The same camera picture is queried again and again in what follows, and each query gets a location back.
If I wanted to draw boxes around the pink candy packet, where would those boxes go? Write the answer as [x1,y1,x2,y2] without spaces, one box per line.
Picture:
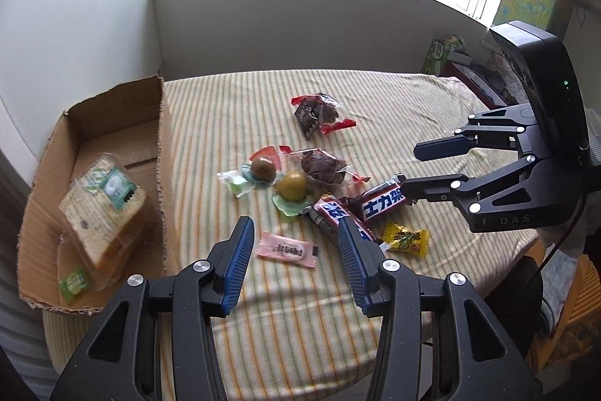
[256,231,319,269]

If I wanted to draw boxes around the dark red wooden cabinet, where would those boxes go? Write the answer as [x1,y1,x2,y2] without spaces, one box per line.
[441,62,507,109]

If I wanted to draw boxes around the yellow ball snack green wrapper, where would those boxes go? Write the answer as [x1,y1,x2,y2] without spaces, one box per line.
[272,171,314,218]

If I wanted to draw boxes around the striped yellow table cloth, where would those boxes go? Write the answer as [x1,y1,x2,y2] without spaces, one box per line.
[17,69,536,400]

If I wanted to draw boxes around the snickers bar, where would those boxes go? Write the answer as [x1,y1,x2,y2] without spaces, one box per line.
[302,193,380,244]
[346,174,408,223]

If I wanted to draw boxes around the yellow candy wrapper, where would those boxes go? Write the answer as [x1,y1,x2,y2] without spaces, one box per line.
[380,223,430,257]

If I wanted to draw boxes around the red dried meat snack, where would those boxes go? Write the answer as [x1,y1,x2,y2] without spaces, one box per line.
[290,92,356,139]

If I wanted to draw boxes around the packaged bread slices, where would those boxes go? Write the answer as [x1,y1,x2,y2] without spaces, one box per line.
[59,153,150,290]

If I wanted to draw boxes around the brown ball snack red wrapper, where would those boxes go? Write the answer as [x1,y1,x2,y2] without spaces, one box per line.
[242,145,282,185]

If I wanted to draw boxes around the black cable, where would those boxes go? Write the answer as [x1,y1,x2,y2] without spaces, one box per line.
[535,193,591,284]

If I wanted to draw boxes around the green mint candy packet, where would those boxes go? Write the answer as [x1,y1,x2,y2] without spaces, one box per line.
[100,166,137,211]

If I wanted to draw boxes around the white lace cloth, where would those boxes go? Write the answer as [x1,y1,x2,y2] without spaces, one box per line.
[481,33,528,106]

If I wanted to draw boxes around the green snack packet in box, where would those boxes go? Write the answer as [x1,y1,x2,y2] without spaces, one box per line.
[58,266,91,304]

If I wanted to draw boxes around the clear dried plum snack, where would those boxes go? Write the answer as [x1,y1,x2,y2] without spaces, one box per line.
[278,145,371,187]

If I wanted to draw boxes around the green carton box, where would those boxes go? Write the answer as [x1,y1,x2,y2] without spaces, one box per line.
[421,35,465,75]

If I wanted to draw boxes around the brown cardboard box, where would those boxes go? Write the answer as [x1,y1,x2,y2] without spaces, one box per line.
[16,75,178,315]

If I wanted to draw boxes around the white cabinet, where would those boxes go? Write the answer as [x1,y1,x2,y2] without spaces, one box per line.
[1,0,161,184]

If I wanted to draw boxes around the small green candy clear wrapper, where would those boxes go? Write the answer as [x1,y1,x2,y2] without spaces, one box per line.
[217,170,256,198]

